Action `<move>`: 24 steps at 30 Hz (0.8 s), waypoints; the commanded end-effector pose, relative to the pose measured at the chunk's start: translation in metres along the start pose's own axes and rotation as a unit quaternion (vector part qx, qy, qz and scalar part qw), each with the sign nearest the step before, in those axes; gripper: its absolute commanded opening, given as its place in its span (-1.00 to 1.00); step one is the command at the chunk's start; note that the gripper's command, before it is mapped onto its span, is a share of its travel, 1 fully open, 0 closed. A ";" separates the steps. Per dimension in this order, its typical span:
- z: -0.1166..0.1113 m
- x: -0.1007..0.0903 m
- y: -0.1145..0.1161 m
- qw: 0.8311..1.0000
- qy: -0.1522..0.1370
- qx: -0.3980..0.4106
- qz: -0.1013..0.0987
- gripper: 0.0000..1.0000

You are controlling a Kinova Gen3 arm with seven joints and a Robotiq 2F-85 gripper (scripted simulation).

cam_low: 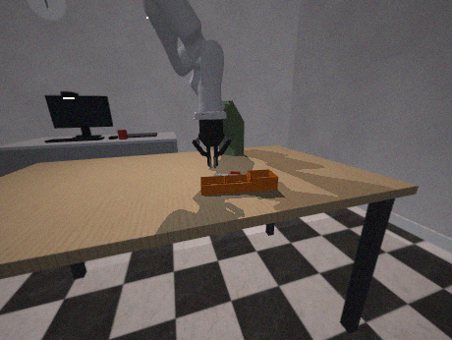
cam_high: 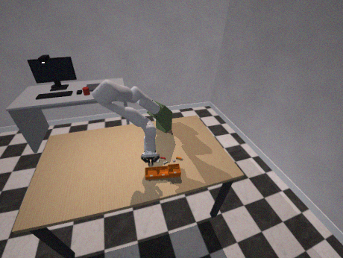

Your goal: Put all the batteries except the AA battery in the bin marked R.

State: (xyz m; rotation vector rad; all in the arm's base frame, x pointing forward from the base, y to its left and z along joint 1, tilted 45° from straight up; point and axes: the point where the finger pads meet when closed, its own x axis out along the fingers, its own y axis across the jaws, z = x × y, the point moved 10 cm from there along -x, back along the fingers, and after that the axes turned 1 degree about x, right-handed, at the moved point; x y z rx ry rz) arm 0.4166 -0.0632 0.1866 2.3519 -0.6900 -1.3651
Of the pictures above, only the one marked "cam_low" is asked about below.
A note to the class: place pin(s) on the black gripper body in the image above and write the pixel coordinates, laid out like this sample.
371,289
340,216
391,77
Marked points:
211,129

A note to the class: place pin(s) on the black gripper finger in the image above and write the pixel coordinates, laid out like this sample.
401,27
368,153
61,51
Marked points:
202,152
222,150

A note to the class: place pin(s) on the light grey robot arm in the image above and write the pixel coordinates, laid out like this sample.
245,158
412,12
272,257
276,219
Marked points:
173,18

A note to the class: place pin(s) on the orange open-top bins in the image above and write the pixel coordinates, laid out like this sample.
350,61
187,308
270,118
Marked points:
253,181

